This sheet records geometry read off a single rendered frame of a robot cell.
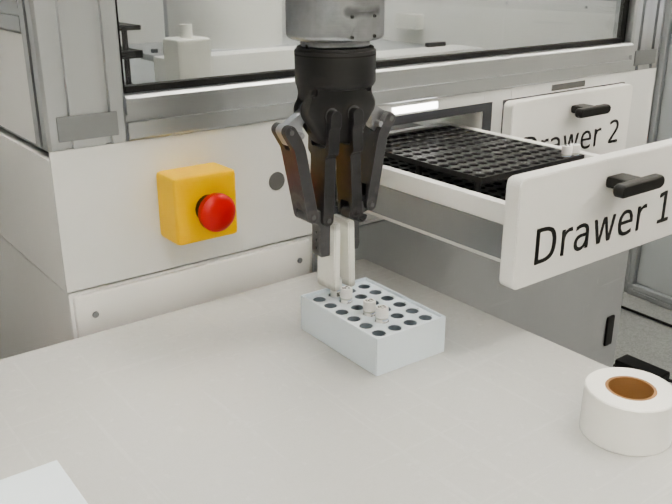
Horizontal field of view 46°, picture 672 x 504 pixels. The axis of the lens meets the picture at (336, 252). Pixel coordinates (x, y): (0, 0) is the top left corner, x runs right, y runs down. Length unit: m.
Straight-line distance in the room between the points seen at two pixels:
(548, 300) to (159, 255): 0.73
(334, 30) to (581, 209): 0.31
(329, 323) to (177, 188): 0.20
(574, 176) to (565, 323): 0.66
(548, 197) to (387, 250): 0.34
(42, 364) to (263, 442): 0.25
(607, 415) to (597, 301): 0.86
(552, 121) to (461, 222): 0.44
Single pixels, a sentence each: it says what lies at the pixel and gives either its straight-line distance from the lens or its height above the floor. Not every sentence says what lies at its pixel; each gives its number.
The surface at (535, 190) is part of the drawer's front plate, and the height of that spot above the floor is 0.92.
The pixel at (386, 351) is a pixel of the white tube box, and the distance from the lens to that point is 0.73.
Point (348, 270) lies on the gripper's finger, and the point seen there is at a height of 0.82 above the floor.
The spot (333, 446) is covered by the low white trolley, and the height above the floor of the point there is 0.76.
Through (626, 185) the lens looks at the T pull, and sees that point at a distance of 0.82.
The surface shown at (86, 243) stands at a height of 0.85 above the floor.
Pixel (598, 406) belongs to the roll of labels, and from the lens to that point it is 0.65.
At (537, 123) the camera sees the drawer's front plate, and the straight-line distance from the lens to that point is 1.21.
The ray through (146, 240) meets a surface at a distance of 0.86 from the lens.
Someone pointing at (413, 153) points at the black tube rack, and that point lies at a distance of 0.96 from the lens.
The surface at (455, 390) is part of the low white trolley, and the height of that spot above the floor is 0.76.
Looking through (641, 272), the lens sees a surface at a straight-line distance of 2.98.
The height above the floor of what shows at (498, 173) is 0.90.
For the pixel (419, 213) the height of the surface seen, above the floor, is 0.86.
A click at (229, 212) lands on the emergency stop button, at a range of 0.81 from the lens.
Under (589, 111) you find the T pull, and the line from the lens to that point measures 1.24.
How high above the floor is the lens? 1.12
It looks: 20 degrees down
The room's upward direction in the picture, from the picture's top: straight up
